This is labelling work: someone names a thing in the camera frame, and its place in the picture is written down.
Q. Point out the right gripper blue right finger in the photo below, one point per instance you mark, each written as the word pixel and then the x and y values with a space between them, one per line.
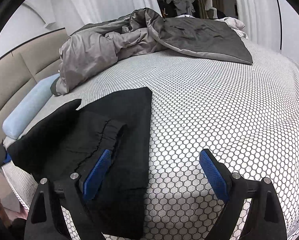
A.
pixel 265 219

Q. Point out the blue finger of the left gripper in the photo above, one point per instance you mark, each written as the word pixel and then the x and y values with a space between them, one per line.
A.
pixel 7 158

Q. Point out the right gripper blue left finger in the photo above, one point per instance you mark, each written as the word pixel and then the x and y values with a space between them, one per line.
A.
pixel 45 219

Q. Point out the black pants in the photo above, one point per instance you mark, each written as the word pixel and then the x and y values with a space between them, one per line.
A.
pixel 74 136

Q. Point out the light blue pillow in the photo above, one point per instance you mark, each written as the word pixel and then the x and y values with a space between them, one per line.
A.
pixel 28 108

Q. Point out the beige upholstered headboard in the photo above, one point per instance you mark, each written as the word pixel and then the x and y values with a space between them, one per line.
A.
pixel 23 67

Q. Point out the dark grey pillow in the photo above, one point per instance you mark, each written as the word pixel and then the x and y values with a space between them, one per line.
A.
pixel 53 87

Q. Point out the grey duvet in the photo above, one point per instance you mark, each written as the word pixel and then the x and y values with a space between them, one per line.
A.
pixel 95 47

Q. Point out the white wardrobe door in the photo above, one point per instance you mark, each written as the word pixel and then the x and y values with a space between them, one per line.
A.
pixel 290 31

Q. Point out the white crumpled bedding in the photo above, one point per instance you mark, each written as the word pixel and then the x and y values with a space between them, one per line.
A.
pixel 236 25

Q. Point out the white sheer curtain right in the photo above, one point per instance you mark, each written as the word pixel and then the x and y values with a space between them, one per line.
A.
pixel 262 22

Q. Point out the clothes pile on rack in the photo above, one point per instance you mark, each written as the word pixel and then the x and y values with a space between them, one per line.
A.
pixel 183 7

